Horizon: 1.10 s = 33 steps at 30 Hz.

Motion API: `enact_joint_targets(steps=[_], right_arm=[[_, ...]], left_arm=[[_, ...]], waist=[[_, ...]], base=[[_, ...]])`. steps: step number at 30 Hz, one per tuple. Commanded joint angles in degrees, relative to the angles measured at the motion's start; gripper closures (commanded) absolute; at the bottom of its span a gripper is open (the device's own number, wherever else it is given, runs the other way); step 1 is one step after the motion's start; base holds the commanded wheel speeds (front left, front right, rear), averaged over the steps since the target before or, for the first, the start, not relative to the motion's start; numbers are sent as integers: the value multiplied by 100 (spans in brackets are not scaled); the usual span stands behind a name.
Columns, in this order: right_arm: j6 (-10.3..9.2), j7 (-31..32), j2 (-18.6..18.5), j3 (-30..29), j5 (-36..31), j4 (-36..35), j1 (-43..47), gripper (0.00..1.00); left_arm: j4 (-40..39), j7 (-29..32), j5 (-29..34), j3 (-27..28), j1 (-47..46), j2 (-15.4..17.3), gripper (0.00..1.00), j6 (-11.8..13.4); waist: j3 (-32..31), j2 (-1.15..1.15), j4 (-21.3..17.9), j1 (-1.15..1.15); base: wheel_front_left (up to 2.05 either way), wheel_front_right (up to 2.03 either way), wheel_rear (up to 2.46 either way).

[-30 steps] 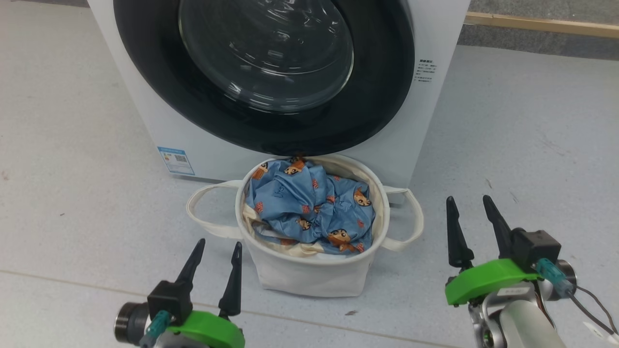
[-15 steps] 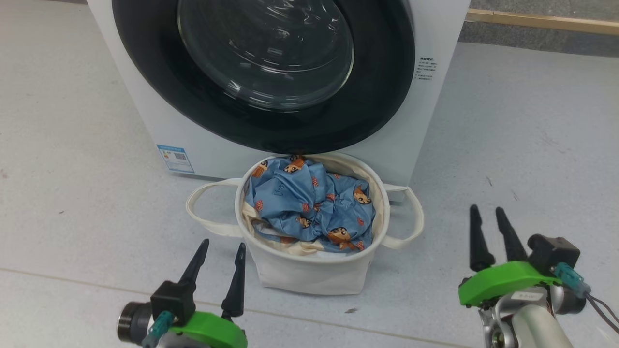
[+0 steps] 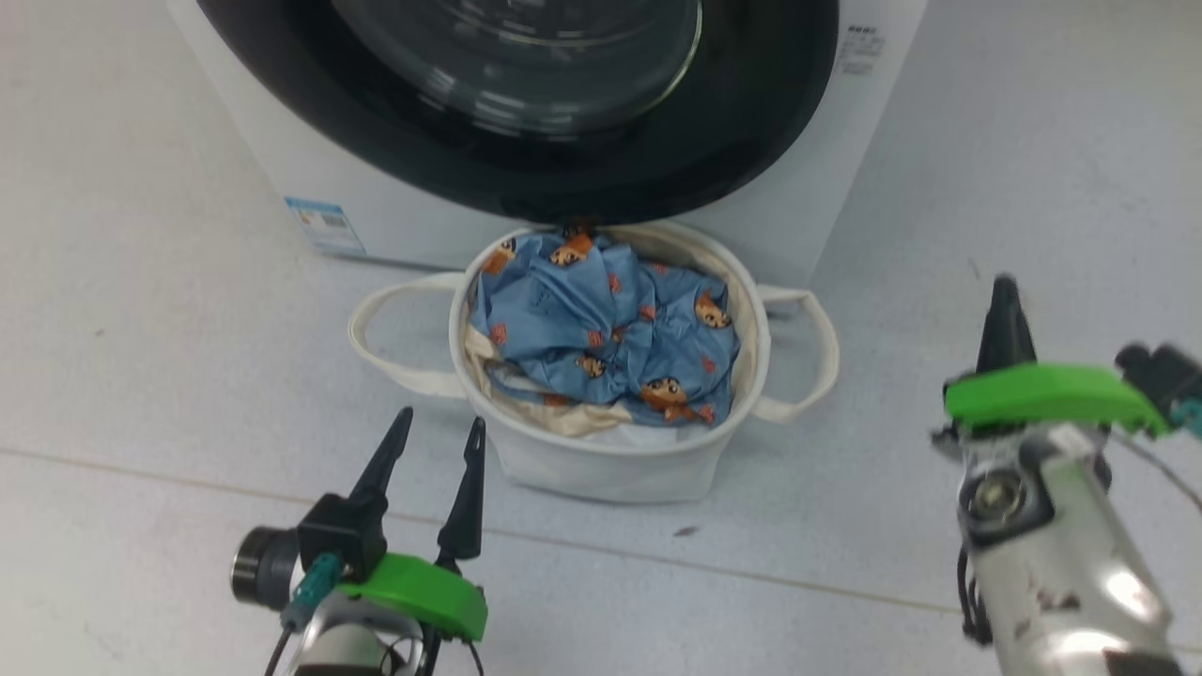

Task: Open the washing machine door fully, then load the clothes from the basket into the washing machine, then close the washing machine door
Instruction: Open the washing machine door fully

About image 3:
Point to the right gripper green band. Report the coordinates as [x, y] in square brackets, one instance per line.
[1042, 394]

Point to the blue energy label sticker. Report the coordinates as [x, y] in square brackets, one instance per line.
[324, 225]

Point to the printed text label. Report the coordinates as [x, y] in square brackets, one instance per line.
[859, 52]

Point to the black-rimmed glass washer door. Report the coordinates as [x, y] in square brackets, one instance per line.
[751, 113]

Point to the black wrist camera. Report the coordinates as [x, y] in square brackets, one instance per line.
[343, 535]
[1160, 371]

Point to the white front-load washing machine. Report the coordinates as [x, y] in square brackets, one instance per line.
[826, 178]

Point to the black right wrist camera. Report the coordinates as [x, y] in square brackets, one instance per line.
[1160, 371]

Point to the beige cloth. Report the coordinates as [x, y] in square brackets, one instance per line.
[563, 418]

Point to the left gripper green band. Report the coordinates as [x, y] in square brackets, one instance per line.
[432, 591]

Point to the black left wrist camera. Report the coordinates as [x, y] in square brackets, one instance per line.
[343, 535]

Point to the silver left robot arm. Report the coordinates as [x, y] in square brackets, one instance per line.
[347, 648]

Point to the white canvas laundry basket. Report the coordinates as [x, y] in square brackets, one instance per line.
[601, 469]

